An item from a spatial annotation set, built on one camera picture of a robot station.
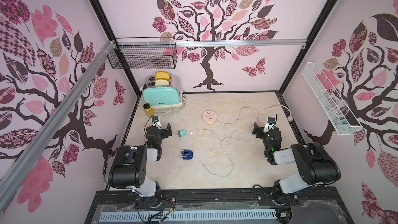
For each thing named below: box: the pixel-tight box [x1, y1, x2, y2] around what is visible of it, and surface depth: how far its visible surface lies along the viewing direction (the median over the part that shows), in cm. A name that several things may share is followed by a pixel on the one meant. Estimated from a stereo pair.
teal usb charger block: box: [178, 129, 187, 138], surface depth 97 cm
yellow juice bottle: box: [143, 102, 155, 118], surface depth 103 cm
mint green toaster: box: [139, 74, 184, 109], surface depth 108 cm
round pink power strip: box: [202, 109, 218, 125], surface depth 105 cm
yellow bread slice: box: [154, 71, 171, 81], surface depth 106 cm
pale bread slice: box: [154, 79, 170, 87], surface depth 102 cm
